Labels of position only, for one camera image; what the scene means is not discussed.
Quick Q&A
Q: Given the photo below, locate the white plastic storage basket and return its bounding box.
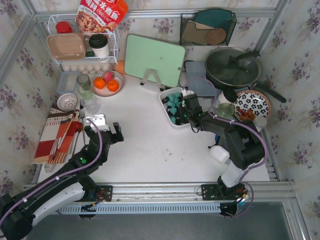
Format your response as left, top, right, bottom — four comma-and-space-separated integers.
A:
159, 87, 194, 130

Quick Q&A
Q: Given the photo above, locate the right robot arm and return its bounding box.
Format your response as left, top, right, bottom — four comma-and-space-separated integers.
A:
182, 94, 268, 200

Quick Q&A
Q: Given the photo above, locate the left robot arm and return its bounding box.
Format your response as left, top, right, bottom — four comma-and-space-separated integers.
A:
0, 122, 124, 240

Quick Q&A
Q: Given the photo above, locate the grey induction cooker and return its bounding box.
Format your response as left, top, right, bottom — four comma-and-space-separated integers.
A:
183, 60, 222, 98

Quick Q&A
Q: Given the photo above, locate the green glass cup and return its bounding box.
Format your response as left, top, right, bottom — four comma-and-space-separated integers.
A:
218, 103, 235, 120

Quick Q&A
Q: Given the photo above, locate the clear drinking glass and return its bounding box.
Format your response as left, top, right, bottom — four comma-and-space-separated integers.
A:
84, 96, 100, 115

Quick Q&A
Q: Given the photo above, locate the cartoon paper cup black lid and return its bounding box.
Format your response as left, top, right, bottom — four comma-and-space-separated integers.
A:
213, 88, 238, 109

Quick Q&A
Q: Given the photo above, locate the striped orange cloth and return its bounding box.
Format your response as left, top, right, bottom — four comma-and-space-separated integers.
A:
33, 104, 80, 164

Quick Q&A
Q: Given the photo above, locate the green tinted glass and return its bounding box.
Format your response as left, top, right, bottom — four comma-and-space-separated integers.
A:
76, 73, 93, 100

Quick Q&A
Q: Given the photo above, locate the fruit plate with oranges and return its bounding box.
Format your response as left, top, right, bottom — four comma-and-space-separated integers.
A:
90, 70, 125, 97

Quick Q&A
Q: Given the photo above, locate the white patterned strainer bowl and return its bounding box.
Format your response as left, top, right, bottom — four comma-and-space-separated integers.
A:
57, 93, 78, 112

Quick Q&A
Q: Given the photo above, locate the floral plate with food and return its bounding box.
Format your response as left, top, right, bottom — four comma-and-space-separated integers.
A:
232, 90, 272, 121

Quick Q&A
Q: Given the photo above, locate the black frying pan with lid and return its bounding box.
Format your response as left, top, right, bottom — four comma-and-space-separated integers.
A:
204, 47, 287, 103

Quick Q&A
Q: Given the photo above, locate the clear container blue lid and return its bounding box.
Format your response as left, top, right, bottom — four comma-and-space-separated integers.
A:
56, 71, 80, 95

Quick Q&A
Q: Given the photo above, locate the white pill bottle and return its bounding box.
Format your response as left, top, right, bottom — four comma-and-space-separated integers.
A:
253, 115, 267, 132

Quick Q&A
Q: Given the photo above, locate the egg tray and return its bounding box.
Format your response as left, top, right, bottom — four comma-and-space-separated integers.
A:
61, 63, 115, 74

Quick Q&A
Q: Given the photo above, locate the green cutting board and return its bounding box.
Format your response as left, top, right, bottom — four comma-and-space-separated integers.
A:
124, 34, 186, 88

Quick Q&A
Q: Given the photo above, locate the round cork coaster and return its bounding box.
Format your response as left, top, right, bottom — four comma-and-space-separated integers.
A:
205, 28, 227, 45

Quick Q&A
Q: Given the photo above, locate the black mesh organizer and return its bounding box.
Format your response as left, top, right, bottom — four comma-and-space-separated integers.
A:
179, 8, 237, 46

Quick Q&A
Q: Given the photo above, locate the white cup black lid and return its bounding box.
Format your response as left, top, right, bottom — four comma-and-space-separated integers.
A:
88, 33, 110, 57

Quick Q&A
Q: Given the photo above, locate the beige plastic container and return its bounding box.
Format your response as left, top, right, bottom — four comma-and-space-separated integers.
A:
46, 32, 87, 61

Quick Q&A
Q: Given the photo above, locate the red lid jar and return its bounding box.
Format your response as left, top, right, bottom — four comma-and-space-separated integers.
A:
55, 21, 73, 34

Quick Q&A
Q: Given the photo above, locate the red snack bag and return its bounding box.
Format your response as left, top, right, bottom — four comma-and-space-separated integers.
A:
75, 0, 129, 34

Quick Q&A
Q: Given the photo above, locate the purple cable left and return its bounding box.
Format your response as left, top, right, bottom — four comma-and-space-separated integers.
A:
0, 117, 103, 238

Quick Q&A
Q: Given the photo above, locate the purple cable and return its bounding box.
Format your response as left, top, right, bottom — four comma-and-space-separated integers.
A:
0, 117, 103, 238
182, 76, 270, 221

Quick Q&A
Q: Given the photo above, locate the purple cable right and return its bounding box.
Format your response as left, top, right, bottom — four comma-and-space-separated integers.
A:
182, 76, 270, 221

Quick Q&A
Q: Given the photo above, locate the white wire rack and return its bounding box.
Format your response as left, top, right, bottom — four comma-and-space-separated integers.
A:
46, 13, 120, 65

